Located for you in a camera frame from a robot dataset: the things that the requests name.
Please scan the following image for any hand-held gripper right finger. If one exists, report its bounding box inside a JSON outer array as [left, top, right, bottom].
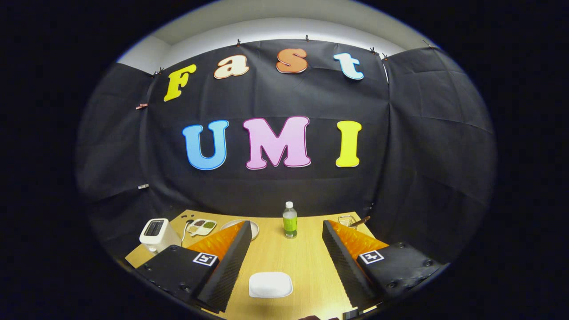
[[322, 219, 445, 309]]

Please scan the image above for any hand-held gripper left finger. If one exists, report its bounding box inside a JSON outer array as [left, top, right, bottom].
[[136, 220, 253, 313]]

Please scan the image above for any white rounded square plate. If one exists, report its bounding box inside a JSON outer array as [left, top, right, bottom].
[[248, 272, 293, 298]]

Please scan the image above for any white divided dish of beans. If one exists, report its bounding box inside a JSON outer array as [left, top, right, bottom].
[[187, 219, 217, 236]]

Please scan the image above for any round white plate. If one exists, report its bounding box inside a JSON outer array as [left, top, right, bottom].
[[221, 219, 260, 240]]

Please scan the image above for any green label plastic bottle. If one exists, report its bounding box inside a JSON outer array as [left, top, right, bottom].
[[283, 201, 298, 239]]

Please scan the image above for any white toaster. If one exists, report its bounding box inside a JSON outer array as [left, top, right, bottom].
[[139, 218, 182, 254]]

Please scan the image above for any black backdrop cloth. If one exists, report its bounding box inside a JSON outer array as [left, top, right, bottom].
[[76, 39, 496, 267]]

